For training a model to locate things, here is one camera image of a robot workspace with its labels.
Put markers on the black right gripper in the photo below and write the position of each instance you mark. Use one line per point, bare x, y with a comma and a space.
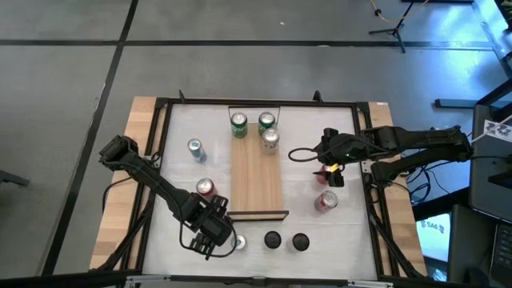
344, 150

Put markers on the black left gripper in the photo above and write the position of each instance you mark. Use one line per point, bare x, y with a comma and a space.
204, 222

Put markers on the red Coke Zero can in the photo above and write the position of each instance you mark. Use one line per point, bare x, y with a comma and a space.
322, 178
205, 186

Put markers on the blue silver Red Bull can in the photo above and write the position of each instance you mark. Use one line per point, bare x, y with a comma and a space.
195, 146
241, 242

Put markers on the red Coca-Cola can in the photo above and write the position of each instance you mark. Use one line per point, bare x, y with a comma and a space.
328, 198

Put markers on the black can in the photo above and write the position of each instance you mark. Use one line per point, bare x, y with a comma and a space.
273, 239

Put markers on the silver Diet Coke can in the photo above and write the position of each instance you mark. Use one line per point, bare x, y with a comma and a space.
270, 138

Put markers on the green Sprite can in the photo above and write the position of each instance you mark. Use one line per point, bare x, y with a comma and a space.
239, 128
266, 120

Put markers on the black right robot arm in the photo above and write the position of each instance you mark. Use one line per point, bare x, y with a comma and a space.
420, 138

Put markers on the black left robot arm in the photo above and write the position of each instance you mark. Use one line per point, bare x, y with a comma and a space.
152, 180

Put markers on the wooden tray board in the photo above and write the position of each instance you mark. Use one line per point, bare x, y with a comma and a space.
252, 180

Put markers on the white SA6 sign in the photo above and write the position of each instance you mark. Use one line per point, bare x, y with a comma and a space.
434, 244

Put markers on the black stand base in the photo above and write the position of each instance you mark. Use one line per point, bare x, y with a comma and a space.
456, 103

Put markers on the dark grey desk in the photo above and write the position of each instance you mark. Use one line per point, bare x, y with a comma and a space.
468, 240

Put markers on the black tripod stand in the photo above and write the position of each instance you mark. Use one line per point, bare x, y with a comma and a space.
394, 30

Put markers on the dark grey equipment cabinet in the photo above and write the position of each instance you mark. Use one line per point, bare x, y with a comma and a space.
490, 180

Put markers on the white fiducial tag sheet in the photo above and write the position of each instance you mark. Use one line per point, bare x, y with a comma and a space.
498, 130

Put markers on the black keyboard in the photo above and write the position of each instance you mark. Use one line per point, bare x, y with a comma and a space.
503, 256

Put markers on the dark stand leg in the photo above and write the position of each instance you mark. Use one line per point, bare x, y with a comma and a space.
14, 178

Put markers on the grey metal truss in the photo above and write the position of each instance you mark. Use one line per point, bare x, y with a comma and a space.
482, 18

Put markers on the silver camera mount bar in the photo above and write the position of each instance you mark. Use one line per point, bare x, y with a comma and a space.
152, 280

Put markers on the black aluminium table frame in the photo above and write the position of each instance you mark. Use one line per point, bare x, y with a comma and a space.
200, 100

